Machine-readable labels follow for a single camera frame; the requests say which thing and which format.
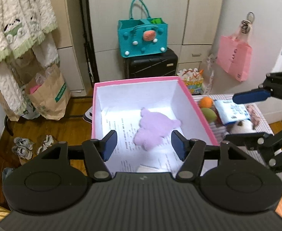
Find pink floral scrunchie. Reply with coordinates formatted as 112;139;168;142
246;105;260;129

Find blue wet wipes pack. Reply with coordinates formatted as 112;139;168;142
214;100;251;125

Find white brown plush toy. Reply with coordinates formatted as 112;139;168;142
224;119;256;135

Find purple plush toy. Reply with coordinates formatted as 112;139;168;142
133;108;181;151

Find green plush ball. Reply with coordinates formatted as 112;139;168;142
201;107;218;123

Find orange plush ball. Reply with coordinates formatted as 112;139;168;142
198;96;214;108

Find white tissue pack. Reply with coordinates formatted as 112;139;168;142
136;164;164;173

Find white printed paper sheet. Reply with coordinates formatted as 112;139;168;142
102;108;182;175

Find pink paper bag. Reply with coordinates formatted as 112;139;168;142
216;20;253;82

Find pink cardboard box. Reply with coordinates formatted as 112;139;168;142
91;75;219;176

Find brown paper bag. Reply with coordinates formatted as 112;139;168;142
25;64;71;121

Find black suitcase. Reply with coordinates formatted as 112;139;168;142
124;48;178;79

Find pair of sneakers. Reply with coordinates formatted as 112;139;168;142
12;135;54;161

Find beige wooden wardrobe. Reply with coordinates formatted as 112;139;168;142
51;0;222;96

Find teal felt handbag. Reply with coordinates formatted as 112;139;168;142
118;0;168;58

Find white knitted pajama jacket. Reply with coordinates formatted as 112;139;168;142
0;0;59;69

